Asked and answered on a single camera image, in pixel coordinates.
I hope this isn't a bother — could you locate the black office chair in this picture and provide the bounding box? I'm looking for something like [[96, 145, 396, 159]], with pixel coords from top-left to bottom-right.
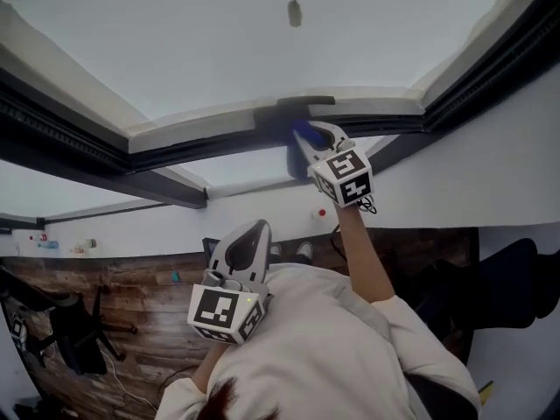
[[0, 267, 139, 376], [413, 237, 560, 365]]

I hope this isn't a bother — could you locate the person's right forearm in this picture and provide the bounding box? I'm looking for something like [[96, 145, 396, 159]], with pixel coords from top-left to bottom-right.
[[332, 203, 395, 305]]

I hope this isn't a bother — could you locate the grey shoulder strap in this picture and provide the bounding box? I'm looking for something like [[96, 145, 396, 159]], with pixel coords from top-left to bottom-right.
[[331, 284, 394, 341]]

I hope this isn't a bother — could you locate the blind pull cord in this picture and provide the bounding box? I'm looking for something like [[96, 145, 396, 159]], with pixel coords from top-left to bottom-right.
[[287, 0, 304, 29]]

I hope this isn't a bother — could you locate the black window handle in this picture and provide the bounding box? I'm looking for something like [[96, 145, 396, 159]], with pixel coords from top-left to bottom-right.
[[253, 95, 337, 142]]

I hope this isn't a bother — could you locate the person's white sweatshirt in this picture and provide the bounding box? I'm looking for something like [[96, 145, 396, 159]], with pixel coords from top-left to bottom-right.
[[155, 262, 482, 420]]

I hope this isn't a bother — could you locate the white patterned device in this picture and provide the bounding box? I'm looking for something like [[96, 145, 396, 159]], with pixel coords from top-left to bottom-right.
[[10, 315, 28, 349]]

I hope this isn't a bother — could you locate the blue cleaning cloth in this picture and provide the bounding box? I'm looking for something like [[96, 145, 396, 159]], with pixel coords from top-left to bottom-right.
[[286, 118, 327, 181]]

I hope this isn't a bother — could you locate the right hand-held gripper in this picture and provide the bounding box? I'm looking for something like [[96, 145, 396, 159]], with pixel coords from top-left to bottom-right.
[[291, 121, 374, 209]]

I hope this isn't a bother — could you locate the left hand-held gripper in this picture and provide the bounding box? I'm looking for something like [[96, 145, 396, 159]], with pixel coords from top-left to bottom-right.
[[186, 220, 275, 347]]

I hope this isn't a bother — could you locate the person's left forearm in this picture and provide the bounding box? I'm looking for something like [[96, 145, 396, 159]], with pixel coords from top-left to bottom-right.
[[191, 343, 228, 396]]

